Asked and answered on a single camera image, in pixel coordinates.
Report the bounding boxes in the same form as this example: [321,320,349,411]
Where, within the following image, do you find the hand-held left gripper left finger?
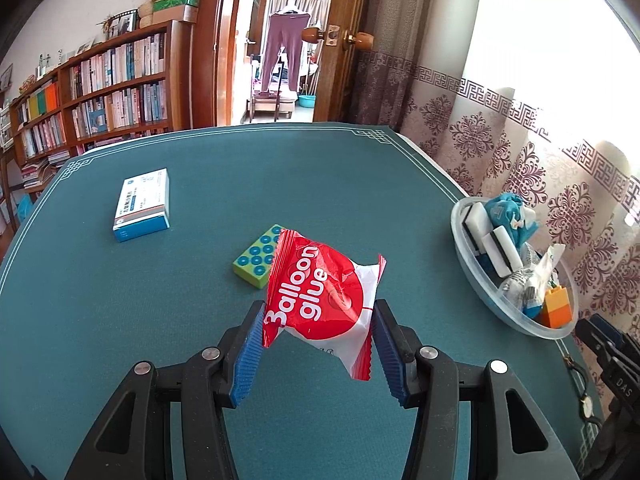
[65,300,266,480]

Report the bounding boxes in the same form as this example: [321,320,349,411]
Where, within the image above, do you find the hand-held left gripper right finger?
[372,299,576,480]

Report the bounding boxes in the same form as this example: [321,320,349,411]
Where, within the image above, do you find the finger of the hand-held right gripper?
[575,319,624,381]
[592,313,640,361]

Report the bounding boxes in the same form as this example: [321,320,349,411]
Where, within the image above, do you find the yellow and orange toy block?
[537,284,575,330]

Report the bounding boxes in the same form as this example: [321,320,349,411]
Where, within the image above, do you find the red and white packet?
[261,228,389,384]

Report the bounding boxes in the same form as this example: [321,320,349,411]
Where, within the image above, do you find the clear plastic packet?
[498,243,567,319]

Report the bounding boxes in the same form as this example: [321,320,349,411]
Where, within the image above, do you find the clear plastic bowl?
[450,195,580,341]

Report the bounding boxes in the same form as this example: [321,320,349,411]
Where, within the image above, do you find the white sponge black stripe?
[480,226,525,280]
[462,201,496,256]

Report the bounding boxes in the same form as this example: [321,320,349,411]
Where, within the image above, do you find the blue snack packet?
[487,192,539,246]

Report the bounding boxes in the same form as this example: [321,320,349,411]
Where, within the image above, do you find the green toy block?
[231,223,286,290]

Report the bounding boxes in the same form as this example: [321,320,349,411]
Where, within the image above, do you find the blue and white box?
[112,168,171,244]

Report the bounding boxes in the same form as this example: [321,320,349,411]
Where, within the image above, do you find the patterned curtain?
[347,0,640,411]

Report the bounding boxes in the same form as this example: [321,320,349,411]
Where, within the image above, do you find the wooden door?
[312,0,379,124]

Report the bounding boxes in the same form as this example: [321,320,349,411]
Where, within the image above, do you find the rows of books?
[17,33,169,159]

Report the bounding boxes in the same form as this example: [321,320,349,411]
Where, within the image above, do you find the wooden bookshelf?
[9,19,194,162]

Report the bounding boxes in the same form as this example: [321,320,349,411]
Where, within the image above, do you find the hanging purple pants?
[262,7,311,94]

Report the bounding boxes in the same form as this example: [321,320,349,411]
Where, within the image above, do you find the beige box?
[151,4,199,25]

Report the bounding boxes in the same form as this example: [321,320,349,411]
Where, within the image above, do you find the green box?
[151,0,201,14]

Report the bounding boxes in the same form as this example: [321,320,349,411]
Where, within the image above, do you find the black cord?
[564,354,602,431]

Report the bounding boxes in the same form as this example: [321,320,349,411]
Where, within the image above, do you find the wooden door frame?
[192,0,274,129]

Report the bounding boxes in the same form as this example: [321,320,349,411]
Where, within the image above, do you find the picture frame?
[107,9,139,36]

